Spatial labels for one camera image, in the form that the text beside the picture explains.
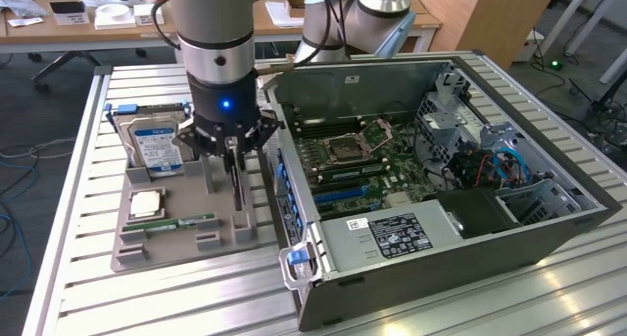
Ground wooden cabinet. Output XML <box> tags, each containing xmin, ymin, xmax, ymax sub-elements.
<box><xmin>430</xmin><ymin>0</ymin><xmax>563</xmax><ymax>70</ymax></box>

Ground white paper stack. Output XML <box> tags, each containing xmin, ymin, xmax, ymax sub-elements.
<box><xmin>264</xmin><ymin>0</ymin><xmax>306</xmax><ymax>29</ymax></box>

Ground graphics card with metal bracket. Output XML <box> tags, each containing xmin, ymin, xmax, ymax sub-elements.
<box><xmin>223</xmin><ymin>136</ymin><xmax>247</xmax><ymax>212</ymax></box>

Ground open socket cover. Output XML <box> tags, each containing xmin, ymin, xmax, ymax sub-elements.
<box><xmin>360</xmin><ymin>117</ymin><xmax>399</xmax><ymax>150</ymax></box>

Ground white socket box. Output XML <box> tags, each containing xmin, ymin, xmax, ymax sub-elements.
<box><xmin>521</xmin><ymin>30</ymin><xmax>549</xmax><ymax>64</ymax></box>

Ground hard disk in blue caddy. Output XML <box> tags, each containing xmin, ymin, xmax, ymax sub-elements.
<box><xmin>106</xmin><ymin>100</ymin><xmax>195</xmax><ymax>178</ymax></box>

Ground wooden desk white legs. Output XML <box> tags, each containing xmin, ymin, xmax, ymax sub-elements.
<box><xmin>174</xmin><ymin>0</ymin><xmax>444</xmax><ymax>54</ymax></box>
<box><xmin>0</xmin><ymin>0</ymin><xmax>190</xmax><ymax>64</ymax></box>

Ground perforated metal bracket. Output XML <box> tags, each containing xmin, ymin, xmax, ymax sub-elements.
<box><xmin>494</xmin><ymin>178</ymin><xmax>587</xmax><ymax>227</ymax></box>

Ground clear plastic bag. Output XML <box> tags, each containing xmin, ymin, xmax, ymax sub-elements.
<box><xmin>0</xmin><ymin>0</ymin><xmax>39</xmax><ymax>16</ymax></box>

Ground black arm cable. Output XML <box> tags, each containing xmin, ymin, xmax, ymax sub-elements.
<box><xmin>150</xmin><ymin>0</ymin><xmax>355</xmax><ymax>56</ymax></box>

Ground open dark grey PC case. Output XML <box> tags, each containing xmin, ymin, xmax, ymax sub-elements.
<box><xmin>248</xmin><ymin>49</ymin><xmax>625</xmax><ymax>332</ymax></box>

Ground black and white box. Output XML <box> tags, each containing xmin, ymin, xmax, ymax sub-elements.
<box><xmin>48</xmin><ymin>1</ymin><xmax>91</xmax><ymax>26</ymax></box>

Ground black wire bundle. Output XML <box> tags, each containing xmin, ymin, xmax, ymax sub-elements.
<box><xmin>443</xmin><ymin>150</ymin><xmax>494</xmax><ymax>190</ymax></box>

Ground CPU socket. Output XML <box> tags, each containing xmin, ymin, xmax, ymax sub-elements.
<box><xmin>318</xmin><ymin>132</ymin><xmax>382</xmax><ymax>164</ymax></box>

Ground silver metal disk bay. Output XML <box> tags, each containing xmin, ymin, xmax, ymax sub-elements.
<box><xmin>415</xmin><ymin>90</ymin><xmax>494</xmax><ymax>168</ymax></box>

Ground white tape roll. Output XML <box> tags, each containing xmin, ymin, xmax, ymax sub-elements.
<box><xmin>98</xmin><ymin>4</ymin><xmax>130</xmax><ymax>21</ymax></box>

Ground silver CPU chip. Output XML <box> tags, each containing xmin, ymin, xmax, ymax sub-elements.
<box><xmin>128</xmin><ymin>191</ymin><xmax>164</xmax><ymax>219</ymax></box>

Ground green RAM stick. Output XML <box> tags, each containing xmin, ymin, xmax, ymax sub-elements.
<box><xmin>122</xmin><ymin>213</ymin><xmax>216</xmax><ymax>233</ymax></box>

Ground black RAM slot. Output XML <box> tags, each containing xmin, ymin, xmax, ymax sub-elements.
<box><xmin>295</xmin><ymin>116</ymin><xmax>363</xmax><ymax>130</ymax></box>
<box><xmin>298</xmin><ymin>127</ymin><xmax>367</xmax><ymax>141</ymax></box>
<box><xmin>296</xmin><ymin>120</ymin><xmax>363</xmax><ymax>134</ymax></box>
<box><xmin>298</xmin><ymin>123</ymin><xmax>364</xmax><ymax>137</ymax></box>

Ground blue wire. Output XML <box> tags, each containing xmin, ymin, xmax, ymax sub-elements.
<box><xmin>488</xmin><ymin>147</ymin><xmax>534</xmax><ymax>186</ymax></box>

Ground long expansion slot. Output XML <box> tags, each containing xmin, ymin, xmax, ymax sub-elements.
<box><xmin>312</xmin><ymin>184</ymin><xmax>372</xmax><ymax>205</ymax></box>

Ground flat white box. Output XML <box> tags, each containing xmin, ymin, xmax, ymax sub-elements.
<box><xmin>94</xmin><ymin>15</ymin><xmax>139</xmax><ymax>31</ymax></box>

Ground small white box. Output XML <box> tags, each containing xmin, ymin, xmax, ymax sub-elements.
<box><xmin>132</xmin><ymin>4</ymin><xmax>166</xmax><ymax>27</ymax></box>

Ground grey power supply unit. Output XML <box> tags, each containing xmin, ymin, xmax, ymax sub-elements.
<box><xmin>307</xmin><ymin>200</ymin><xmax>464</xmax><ymax>275</ymax></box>

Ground black chair base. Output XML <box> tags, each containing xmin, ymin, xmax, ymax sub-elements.
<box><xmin>27</xmin><ymin>49</ymin><xmax>104</xmax><ymax>93</ymax></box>

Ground grey parts rack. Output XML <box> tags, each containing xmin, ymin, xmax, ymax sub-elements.
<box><xmin>111</xmin><ymin>154</ymin><xmax>260</xmax><ymax>274</ymax></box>

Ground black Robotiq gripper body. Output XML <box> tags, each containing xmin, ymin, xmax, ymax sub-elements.
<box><xmin>187</xmin><ymin>73</ymin><xmax>270</xmax><ymax>153</ymax></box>

